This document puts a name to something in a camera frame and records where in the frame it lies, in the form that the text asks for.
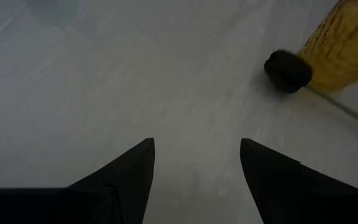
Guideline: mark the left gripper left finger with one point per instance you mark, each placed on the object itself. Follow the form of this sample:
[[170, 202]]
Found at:
[[126, 186]]

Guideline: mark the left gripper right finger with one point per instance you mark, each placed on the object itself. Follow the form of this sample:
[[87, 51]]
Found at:
[[291, 193]]

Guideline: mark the black artificial tulip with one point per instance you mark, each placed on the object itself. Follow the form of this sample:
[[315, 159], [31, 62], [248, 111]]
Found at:
[[287, 71]]

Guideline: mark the yellow textured glass vase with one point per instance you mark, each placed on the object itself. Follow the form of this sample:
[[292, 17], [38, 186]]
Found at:
[[343, 46]]

